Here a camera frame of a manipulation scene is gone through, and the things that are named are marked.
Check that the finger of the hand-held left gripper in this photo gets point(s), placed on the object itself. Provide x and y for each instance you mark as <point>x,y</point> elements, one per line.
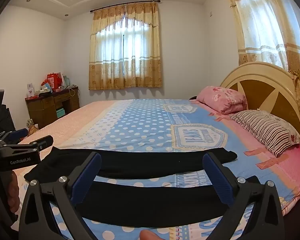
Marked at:
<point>17,133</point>
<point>43,142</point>

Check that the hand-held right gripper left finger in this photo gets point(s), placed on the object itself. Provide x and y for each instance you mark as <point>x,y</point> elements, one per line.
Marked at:
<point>86,180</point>

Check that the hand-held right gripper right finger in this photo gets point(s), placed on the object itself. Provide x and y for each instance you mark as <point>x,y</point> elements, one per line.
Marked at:
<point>218,180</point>

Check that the black pants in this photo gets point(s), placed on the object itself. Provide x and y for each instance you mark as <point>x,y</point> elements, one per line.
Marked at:
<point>145,162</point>

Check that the person's left hand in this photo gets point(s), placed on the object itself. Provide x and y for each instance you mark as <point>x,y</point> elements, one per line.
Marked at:
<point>13,192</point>

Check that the person's right hand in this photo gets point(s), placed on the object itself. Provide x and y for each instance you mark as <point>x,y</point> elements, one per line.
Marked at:
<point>150,235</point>

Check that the floral bag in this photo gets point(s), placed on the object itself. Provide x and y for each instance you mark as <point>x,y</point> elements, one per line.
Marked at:
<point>32,127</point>

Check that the small teal box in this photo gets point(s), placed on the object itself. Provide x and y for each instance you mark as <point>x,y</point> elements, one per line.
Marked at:
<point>60,112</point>

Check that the dark wooden desk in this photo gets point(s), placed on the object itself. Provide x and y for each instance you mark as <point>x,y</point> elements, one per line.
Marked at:
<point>42,107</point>

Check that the white greeting card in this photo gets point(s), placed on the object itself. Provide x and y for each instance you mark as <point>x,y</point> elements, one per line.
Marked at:
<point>30,89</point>

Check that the white teal box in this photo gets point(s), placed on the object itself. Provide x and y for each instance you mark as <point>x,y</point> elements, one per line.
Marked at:
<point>66,80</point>

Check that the striped pillow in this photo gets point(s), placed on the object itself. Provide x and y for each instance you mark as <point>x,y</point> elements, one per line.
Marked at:
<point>267,130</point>

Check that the blue dotted printed bedsheet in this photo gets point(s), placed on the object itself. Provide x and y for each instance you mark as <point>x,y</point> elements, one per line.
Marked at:
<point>145,127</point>

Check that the pink floral pillow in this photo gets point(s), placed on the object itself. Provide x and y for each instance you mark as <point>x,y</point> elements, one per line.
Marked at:
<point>222,100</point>

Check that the beige window curtain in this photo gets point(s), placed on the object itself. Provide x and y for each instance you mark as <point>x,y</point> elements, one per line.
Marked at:
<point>107,75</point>

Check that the cream wooden headboard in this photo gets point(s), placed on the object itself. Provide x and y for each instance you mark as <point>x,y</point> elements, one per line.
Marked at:
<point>260,90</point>

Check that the black curtain rod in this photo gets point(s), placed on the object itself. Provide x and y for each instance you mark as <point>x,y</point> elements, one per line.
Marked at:
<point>105,7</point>

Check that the beige floral side curtain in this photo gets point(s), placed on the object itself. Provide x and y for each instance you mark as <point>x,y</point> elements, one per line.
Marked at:
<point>262,17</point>

